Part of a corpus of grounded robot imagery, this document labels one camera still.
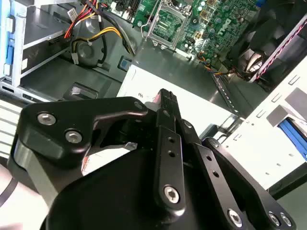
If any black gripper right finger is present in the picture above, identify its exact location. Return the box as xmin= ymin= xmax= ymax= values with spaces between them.
xmin=171 ymin=92 xmax=298 ymax=230

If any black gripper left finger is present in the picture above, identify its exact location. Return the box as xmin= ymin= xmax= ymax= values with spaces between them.
xmin=6 ymin=88 xmax=188 ymax=218

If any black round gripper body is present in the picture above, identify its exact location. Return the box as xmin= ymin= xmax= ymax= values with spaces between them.
xmin=39 ymin=148 xmax=224 ymax=230

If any hard disk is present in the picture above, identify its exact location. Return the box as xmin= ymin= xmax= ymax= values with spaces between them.
xmin=277 ymin=117 xmax=307 ymax=161

